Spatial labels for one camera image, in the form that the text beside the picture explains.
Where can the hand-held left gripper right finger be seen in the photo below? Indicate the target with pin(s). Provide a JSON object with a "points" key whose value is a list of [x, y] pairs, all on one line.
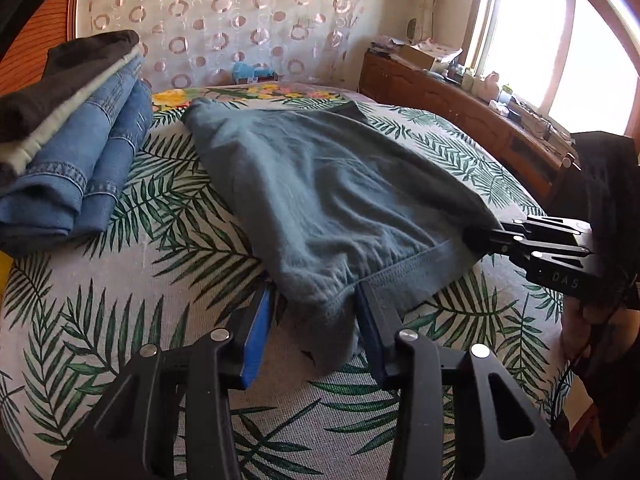
{"points": [[372, 340]]}

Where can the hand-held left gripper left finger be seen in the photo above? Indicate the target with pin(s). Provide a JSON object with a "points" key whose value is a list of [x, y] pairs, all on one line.
{"points": [[257, 340]]}

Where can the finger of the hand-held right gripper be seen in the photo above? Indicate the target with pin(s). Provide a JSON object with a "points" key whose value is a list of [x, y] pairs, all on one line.
{"points": [[550, 256], [540, 230]]}

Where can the blue-grey pants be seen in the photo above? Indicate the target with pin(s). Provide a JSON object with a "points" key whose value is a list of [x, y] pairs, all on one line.
{"points": [[325, 200]]}

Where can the person's right hand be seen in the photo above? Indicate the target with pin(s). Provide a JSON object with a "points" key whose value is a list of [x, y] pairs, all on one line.
{"points": [[585, 317]]}

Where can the grey device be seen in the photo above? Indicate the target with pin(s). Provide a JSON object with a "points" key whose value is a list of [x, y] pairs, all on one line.
{"points": [[545, 125]]}

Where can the tissue pack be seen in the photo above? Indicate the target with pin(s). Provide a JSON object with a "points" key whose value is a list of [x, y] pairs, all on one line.
{"points": [[497, 107]]}

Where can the leaf print blanket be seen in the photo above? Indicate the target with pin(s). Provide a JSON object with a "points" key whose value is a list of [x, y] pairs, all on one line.
{"points": [[150, 240]]}

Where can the wooden sideboard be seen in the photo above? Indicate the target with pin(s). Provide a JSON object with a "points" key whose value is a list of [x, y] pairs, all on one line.
{"points": [[450, 105]]}

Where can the window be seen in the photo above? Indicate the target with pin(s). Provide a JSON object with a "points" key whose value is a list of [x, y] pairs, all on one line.
{"points": [[540, 35]]}

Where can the cardboard box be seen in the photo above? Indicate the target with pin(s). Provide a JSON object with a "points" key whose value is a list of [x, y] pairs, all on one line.
{"points": [[417, 55]]}

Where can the folded blue jeans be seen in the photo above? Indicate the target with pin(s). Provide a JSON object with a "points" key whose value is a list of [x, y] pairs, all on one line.
{"points": [[75, 175]]}

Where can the white window drape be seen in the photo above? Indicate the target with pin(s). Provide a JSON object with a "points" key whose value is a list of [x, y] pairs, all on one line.
{"points": [[440, 0]]}

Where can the yellow cloth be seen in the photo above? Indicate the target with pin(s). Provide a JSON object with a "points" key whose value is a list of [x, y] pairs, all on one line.
{"points": [[4, 280]]}

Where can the blue plush toy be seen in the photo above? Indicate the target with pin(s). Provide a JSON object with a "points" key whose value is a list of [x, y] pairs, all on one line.
{"points": [[247, 71]]}

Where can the folded light grey cloth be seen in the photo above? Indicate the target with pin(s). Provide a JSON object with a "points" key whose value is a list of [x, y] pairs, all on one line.
{"points": [[45, 135]]}

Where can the circle pattern sheer curtain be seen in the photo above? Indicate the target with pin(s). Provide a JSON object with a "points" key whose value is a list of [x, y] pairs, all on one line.
{"points": [[225, 20]]}

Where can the folded dark brown cloth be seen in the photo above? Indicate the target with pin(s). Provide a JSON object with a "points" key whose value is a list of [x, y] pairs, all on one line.
{"points": [[65, 75]]}

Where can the wooden slatted wardrobe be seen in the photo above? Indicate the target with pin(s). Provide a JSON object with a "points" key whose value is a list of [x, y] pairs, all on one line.
{"points": [[45, 30]]}

